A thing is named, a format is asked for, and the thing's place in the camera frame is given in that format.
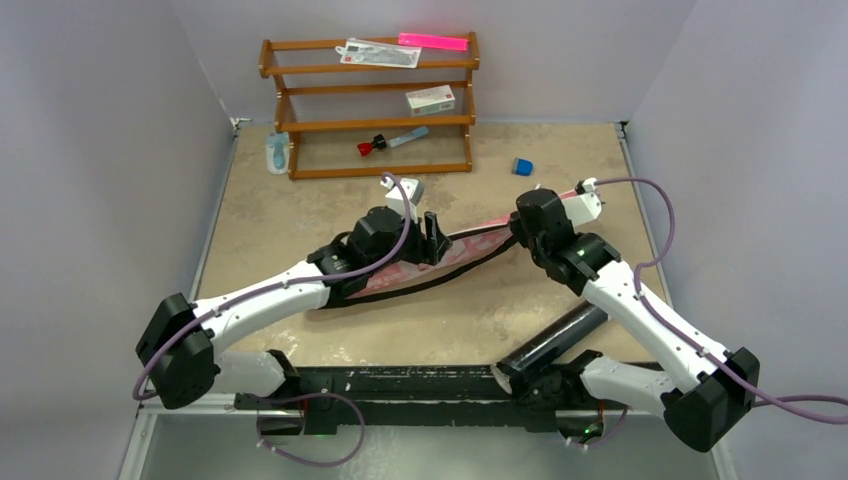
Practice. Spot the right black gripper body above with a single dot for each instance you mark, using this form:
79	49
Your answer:
524	232

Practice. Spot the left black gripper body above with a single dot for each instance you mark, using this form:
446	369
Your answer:
415	248

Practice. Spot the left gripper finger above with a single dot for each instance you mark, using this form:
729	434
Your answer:
439	246
432	230

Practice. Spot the pink sport racket bag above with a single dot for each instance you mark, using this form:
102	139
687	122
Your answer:
470	248

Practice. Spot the black shuttlecock tube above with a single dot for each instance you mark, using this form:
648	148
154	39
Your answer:
515	372

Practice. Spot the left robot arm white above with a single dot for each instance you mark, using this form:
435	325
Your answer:
183	347

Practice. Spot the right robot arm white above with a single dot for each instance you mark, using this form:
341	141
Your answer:
698	390

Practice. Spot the small blue white object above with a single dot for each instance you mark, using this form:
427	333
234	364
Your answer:
522	167

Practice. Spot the red black blue marker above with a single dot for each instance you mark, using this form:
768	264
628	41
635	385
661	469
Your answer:
380	142

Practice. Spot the white red small box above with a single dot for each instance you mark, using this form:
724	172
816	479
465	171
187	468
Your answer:
431	101

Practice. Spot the light blue white device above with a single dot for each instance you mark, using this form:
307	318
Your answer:
277	153

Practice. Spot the pink fluorescent bar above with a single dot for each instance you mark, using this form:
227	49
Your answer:
425	41

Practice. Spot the white packaged item on shelf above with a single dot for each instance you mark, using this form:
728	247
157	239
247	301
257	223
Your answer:
369	53

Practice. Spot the wooden three-tier shelf rack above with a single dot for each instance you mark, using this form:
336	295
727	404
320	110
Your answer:
286	121

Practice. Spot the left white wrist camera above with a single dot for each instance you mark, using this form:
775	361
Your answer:
403	196

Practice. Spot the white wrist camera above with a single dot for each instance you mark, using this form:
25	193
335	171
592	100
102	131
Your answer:
584	206
403	196

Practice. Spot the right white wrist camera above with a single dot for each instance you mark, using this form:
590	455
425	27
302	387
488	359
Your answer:
584	206

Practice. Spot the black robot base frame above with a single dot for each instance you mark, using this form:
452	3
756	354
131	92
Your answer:
325	398

